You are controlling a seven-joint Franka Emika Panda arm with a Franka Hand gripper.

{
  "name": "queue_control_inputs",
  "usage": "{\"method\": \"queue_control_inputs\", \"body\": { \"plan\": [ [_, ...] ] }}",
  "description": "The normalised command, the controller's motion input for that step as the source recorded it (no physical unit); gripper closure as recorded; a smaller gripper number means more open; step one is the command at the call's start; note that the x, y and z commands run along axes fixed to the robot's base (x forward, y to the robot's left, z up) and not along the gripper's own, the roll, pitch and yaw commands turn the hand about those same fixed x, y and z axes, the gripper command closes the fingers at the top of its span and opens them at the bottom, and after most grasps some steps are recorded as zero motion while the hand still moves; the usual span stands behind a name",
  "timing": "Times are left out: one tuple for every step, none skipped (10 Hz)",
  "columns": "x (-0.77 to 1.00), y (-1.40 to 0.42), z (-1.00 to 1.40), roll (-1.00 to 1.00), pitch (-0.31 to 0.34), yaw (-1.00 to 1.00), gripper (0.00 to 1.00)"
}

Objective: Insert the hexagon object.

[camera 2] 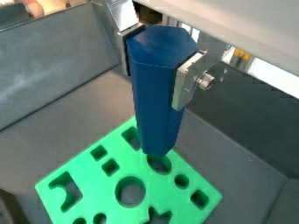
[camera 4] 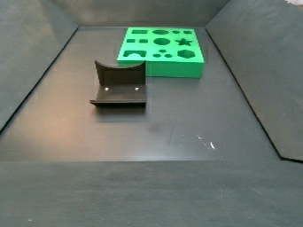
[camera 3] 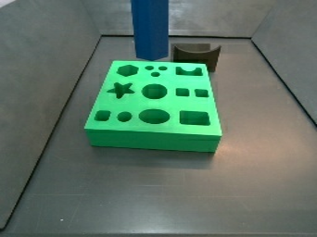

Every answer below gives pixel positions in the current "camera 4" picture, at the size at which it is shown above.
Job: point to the green shape sorter board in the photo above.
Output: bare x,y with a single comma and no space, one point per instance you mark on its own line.
169,49

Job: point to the black curved holder bracket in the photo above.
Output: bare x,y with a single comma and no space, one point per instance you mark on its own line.
122,85

